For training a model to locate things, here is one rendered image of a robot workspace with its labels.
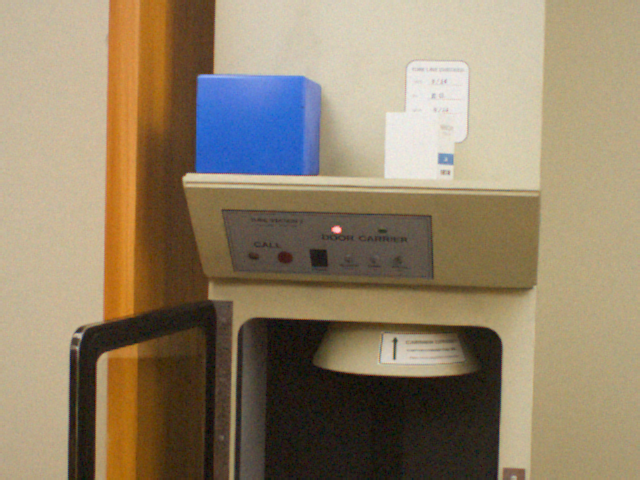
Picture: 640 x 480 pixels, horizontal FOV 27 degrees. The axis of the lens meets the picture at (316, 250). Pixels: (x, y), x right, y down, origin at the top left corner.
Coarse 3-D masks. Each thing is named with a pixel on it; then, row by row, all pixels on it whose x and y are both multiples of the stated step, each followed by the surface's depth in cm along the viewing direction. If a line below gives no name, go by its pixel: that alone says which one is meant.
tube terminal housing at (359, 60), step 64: (256, 0) 131; (320, 0) 130; (384, 0) 130; (448, 0) 129; (512, 0) 128; (256, 64) 132; (320, 64) 131; (384, 64) 130; (512, 64) 128; (320, 128) 131; (384, 128) 130; (512, 128) 128; (384, 320) 131; (448, 320) 130; (512, 320) 129; (512, 384) 130; (512, 448) 130
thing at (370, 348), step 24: (336, 336) 137; (360, 336) 135; (384, 336) 134; (408, 336) 134; (432, 336) 134; (456, 336) 136; (312, 360) 141; (336, 360) 136; (360, 360) 134; (384, 360) 133; (408, 360) 133; (432, 360) 133; (456, 360) 135
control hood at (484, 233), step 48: (192, 192) 122; (240, 192) 121; (288, 192) 121; (336, 192) 120; (384, 192) 119; (432, 192) 118; (480, 192) 118; (528, 192) 117; (432, 240) 123; (480, 240) 122; (528, 240) 121; (528, 288) 127
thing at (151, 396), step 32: (128, 352) 111; (160, 352) 118; (192, 352) 126; (128, 384) 112; (160, 384) 119; (192, 384) 126; (96, 416) 106; (128, 416) 112; (160, 416) 119; (192, 416) 127; (96, 448) 106; (128, 448) 112; (160, 448) 119; (192, 448) 127
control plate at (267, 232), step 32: (224, 224) 125; (256, 224) 124; (288, 224) 124; (320, 224) 123; (352, 224) 123; (384, 224) 122; (416, 224) 122; (352, 256) 126; (384, 256) 125; (416, 256) 125
